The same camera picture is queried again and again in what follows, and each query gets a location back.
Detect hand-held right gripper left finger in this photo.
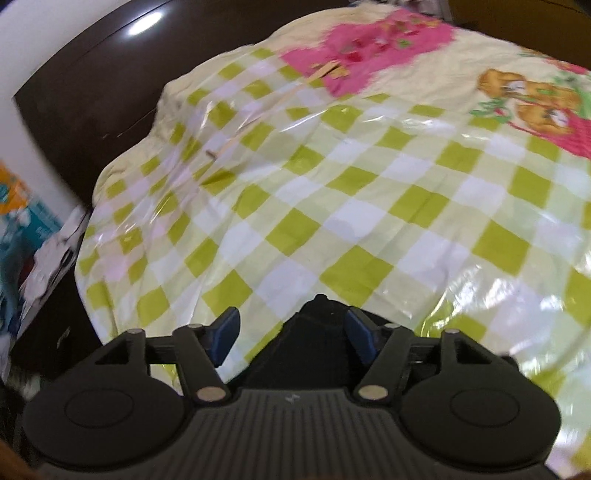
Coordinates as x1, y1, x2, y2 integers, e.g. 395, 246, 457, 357
95, 307, 242, 406

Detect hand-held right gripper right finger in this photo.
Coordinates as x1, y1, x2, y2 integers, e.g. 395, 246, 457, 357
346, 308, 502, 407

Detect black pants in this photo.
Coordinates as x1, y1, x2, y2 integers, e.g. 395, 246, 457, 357
228, 293, 416, 393

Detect green checkered plastic tablecloth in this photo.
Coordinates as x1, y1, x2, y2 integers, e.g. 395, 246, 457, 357
76, 0, 591, 480

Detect colourful printed poster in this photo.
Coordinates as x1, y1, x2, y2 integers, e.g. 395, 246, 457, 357
0, 159, 63, 335

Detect dark wooden headboard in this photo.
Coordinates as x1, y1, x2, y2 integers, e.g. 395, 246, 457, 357
11, 0, 352, 208

